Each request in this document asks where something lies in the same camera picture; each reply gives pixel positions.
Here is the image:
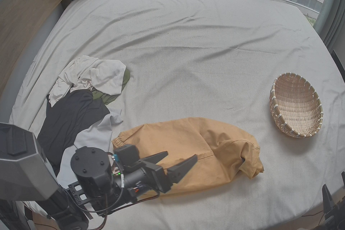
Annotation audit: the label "white garment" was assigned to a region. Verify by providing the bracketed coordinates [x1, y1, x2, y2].
[49, 55, 127, 107]

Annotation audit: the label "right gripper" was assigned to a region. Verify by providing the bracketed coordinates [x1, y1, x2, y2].
[322, 171, 345, 230]

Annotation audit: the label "pale grey garment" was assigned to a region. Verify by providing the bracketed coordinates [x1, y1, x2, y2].
[55, 108, 124, 186]

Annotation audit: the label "round woven basket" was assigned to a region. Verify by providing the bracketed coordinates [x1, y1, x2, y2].
[270, 72, 323, 139]

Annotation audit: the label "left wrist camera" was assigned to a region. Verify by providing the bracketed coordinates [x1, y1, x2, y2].
[114, 144, 140, 171]

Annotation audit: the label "tan shorts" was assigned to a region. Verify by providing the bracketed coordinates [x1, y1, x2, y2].
[111, 116, 265, 197]

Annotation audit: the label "olive green garment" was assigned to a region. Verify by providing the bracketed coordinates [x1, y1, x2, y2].
[90, 67, 131, 105]

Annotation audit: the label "black garment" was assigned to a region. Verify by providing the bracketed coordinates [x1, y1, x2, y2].
[37, 89, 111, 178]

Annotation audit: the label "bed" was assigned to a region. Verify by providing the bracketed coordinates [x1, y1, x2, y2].
[0, 0, 345, 230]

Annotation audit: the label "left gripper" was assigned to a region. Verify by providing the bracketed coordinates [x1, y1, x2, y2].
[114, 151, 198, 198]

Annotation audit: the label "blue-green curtain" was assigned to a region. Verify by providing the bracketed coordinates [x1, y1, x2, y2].
[313, 0, 345, 48]

